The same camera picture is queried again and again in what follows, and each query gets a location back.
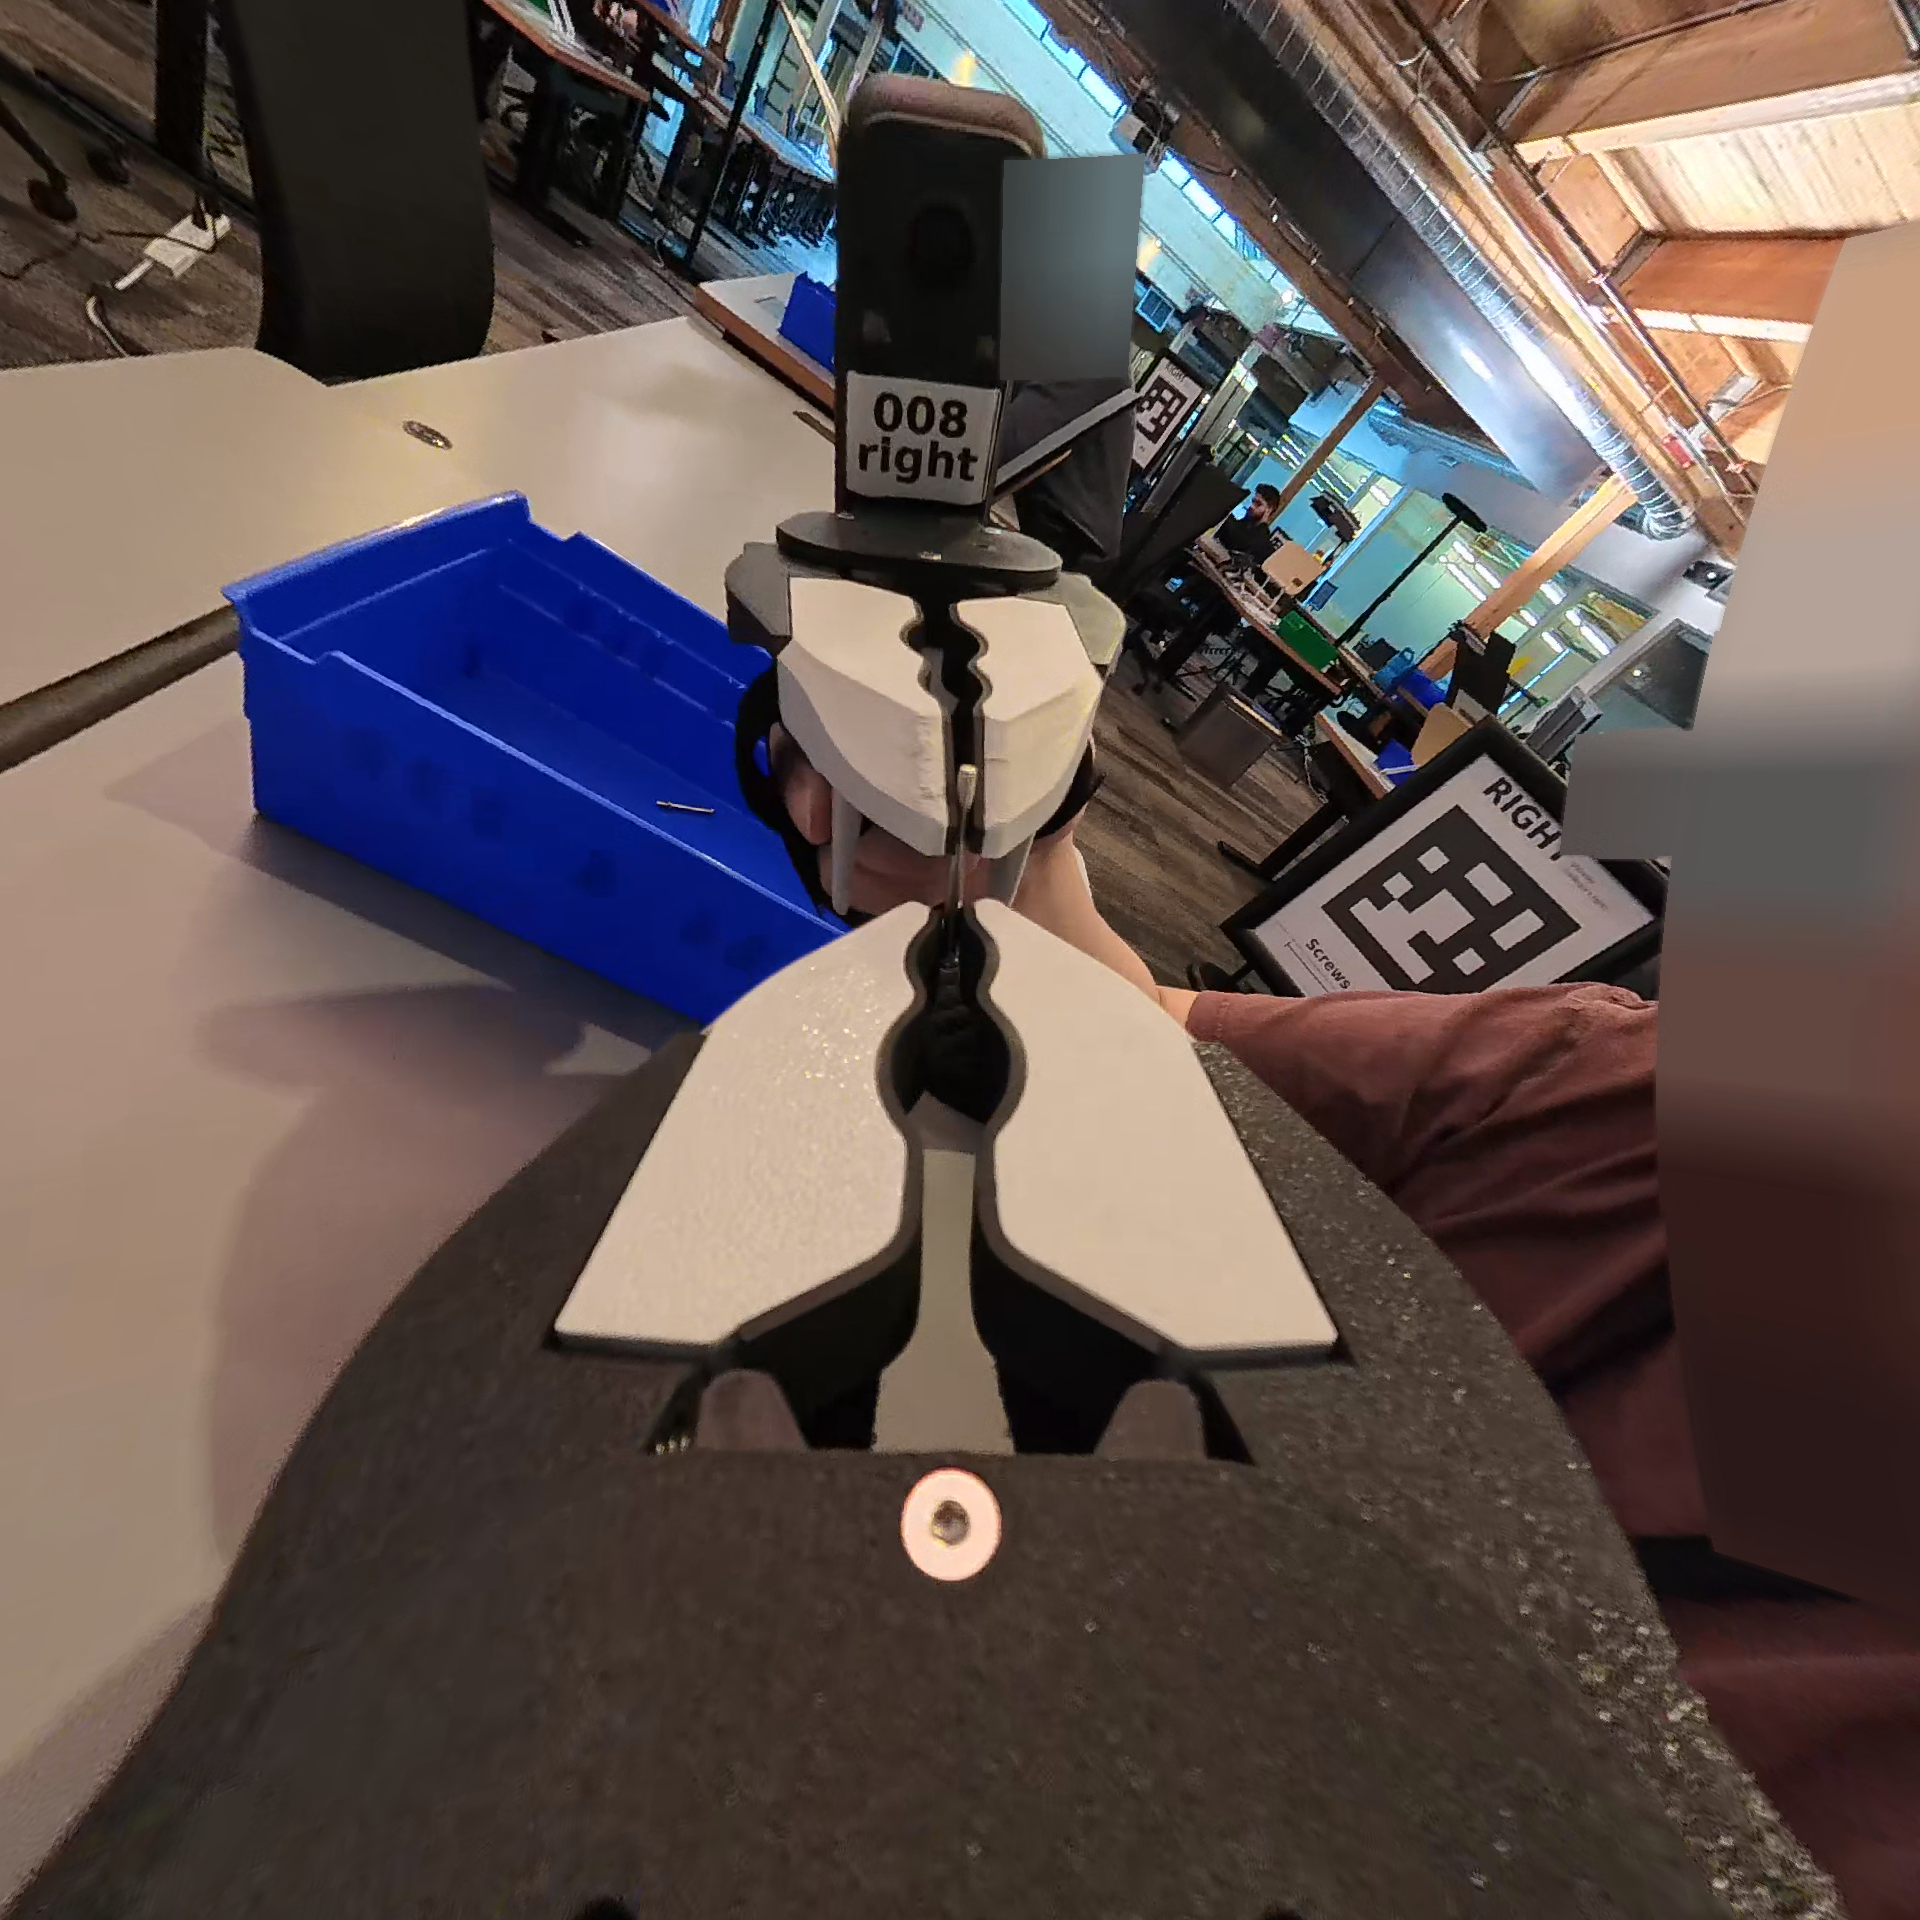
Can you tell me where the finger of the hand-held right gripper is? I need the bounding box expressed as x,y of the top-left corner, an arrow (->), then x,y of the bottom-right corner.
776,578 -> 962,920
961,598 -> 1110,906

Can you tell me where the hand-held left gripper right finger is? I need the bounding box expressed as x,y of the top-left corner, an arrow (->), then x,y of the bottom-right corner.
970,903 -> 1342,1453

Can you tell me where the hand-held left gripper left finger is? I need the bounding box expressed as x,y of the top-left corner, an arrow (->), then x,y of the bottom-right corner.
553,903 -> 943,1446

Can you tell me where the blue plastic bin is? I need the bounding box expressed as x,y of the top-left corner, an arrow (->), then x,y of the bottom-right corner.
223,493 -> 857,1026

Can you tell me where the person's right forearm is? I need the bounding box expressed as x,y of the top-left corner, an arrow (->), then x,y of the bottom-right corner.
1032,827 -> 1682,1405

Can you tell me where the person's right hand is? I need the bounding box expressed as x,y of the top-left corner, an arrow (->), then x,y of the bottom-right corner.
779,752 -> 1107,944

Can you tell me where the black framed marker sign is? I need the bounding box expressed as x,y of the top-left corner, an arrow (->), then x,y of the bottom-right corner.
1223,717 -> 1670,1003
1124,348 -> 1210,485

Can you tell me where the black mesh office chair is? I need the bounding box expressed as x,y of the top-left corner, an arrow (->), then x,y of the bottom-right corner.
224,0 -> 496,383

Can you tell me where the white power strip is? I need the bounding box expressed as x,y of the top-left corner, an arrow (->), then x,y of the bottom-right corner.
111,210 -> 235,295

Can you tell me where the silver ventilation duct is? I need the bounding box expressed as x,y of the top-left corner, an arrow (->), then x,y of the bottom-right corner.
1260,0 -> 1703,543

